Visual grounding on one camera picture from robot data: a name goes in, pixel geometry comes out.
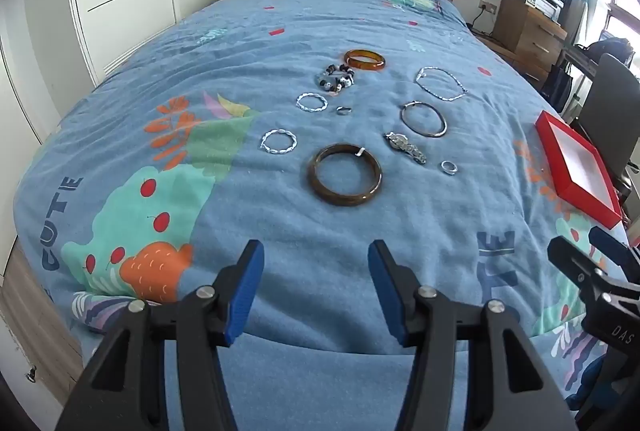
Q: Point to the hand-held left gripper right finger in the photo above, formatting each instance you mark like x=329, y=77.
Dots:
x=387, y=293

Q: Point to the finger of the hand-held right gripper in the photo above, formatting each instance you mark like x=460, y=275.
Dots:
x=570, y=258
x=610, y=243

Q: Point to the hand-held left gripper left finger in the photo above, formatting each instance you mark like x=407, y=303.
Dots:
x=245, y=296

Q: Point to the red box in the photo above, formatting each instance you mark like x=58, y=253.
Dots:
x=575, y=156

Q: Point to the silver wristwatch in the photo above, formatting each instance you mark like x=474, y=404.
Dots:
x=402, y=142

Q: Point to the blue printed blanket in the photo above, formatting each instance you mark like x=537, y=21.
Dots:
x=300, y=221

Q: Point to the dark brown bangle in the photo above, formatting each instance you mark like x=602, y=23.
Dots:
x=345, y=200

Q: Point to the grey chair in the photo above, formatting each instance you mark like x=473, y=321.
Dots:
x=610, y=101

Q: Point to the thin metal bangle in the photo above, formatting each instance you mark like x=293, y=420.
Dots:
x=403, y=116

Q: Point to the dark backpack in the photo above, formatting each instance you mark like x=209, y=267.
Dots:
x=610, y=48

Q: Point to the amber bangle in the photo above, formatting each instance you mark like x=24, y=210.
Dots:
x=372, y=67

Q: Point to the wooden dresser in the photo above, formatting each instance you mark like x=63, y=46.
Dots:
x=530, y=31

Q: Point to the wall socket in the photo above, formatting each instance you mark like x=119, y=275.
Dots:
x=487, y=6

